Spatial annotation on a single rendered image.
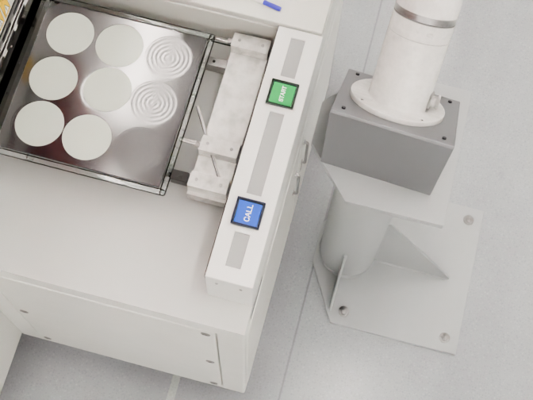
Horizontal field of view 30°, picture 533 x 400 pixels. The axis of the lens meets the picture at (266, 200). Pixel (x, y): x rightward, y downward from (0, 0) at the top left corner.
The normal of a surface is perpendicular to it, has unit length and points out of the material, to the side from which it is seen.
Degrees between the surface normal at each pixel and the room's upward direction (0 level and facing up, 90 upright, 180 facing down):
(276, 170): 0
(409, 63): 48
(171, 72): 0
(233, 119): 0
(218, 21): 90
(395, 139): 90
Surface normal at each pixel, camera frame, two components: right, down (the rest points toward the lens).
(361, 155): -0.31, 0.89
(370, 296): 0.02, -0.34
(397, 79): -0.40, 0.36
